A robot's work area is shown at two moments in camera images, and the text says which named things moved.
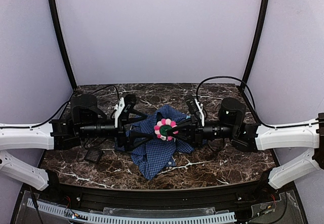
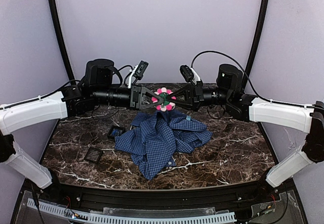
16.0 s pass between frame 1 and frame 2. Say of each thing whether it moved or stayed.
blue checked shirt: stayed
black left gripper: moved
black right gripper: moved
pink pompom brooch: moved
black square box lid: stayed
